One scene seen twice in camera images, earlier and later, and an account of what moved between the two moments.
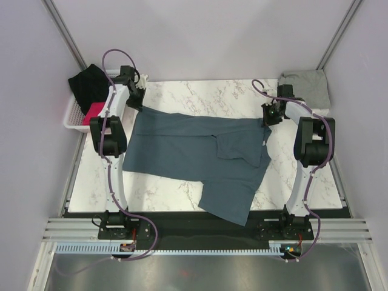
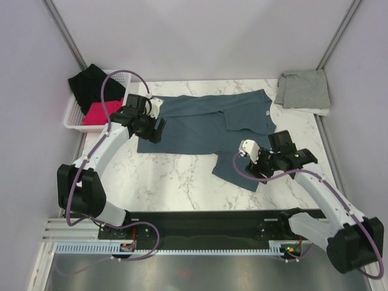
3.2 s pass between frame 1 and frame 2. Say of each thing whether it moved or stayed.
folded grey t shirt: stayed
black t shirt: stayed
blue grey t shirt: moved
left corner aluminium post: stayed
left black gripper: moved
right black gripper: moved
